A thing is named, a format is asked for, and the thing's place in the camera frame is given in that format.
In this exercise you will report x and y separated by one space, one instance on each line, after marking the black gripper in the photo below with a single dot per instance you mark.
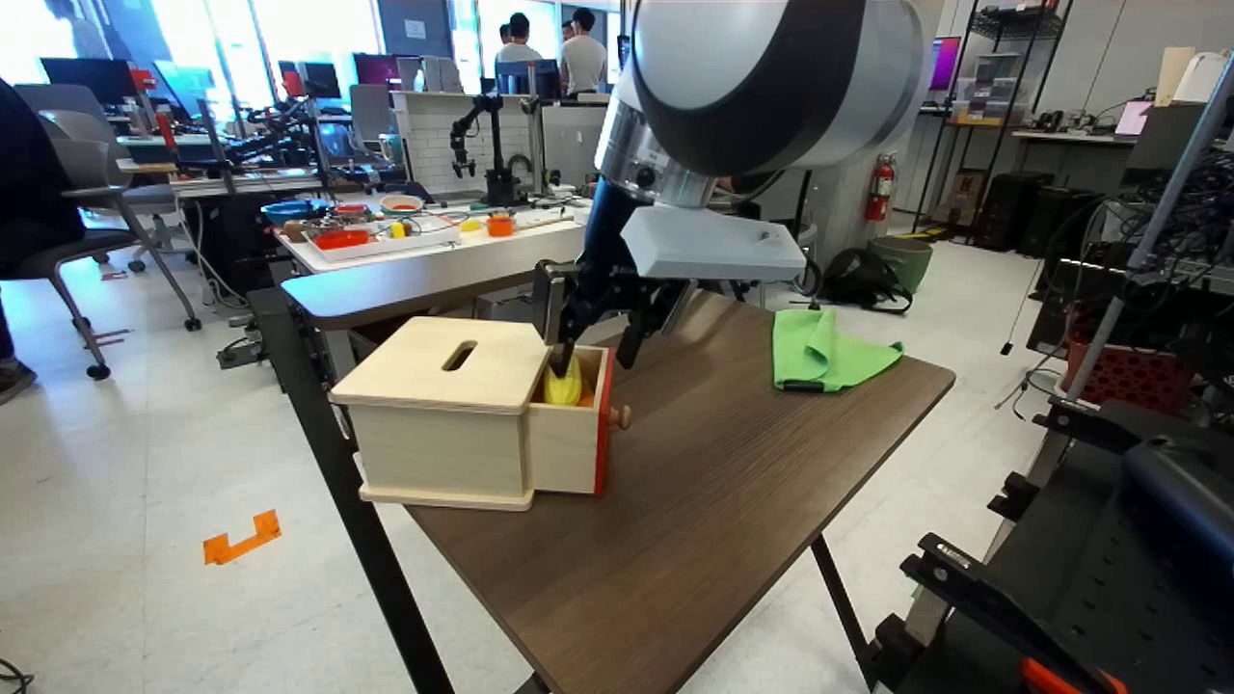
607 238

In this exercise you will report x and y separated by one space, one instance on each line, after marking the yellow ribbed object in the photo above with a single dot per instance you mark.
566 386

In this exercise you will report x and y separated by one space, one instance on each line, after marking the red-fronted wooden drawer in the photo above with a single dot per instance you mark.
572 446

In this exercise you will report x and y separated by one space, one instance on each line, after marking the small black robot arm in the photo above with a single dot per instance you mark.
497 166

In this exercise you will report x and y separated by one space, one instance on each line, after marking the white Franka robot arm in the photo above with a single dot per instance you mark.
773 78

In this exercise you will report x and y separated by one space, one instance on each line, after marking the orange cup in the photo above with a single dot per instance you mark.
498 225

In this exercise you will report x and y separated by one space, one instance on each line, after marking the white table with toys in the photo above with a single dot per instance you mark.
412 240

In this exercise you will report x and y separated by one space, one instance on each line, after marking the green cloth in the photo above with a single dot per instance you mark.
817 353

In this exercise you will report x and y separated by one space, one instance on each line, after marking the cream wooden slot box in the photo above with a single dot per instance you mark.
425 439

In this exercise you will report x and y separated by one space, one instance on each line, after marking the black backpack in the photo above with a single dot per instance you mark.
867 279

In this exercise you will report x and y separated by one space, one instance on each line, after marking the person in white shirt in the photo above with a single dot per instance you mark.
583 60

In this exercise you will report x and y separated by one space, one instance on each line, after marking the red tray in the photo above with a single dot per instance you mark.
345 238

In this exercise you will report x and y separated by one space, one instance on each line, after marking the red fire extinguisher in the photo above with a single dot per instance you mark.
882 189

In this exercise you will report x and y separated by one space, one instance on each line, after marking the green floor mat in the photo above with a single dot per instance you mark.
914 255

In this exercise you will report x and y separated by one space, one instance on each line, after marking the black shelving rack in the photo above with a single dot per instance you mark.
1016 119

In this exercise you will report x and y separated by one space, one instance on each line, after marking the grey office swivel chair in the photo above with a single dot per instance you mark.
108 166

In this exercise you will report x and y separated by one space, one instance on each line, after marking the red perforated crate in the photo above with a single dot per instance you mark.
1132 381

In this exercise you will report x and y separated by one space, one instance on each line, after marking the grey metal pole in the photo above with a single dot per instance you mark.
1142 238

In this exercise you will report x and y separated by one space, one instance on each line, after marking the black robot cart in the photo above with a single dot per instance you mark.
1142 566

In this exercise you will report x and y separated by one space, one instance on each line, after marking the person in black clothes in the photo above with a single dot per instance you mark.
31 179

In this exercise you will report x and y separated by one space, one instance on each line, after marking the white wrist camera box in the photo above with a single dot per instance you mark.
715 245

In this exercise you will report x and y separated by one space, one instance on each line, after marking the dark wood black-frame table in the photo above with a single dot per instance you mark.
697 515

